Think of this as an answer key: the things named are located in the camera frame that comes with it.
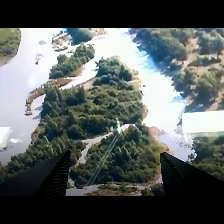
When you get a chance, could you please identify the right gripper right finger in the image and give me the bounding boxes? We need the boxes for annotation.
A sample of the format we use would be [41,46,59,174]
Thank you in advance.
[159,152,224,197]

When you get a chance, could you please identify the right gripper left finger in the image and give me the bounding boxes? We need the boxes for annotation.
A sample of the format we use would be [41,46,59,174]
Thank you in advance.
[0,148,72,197]

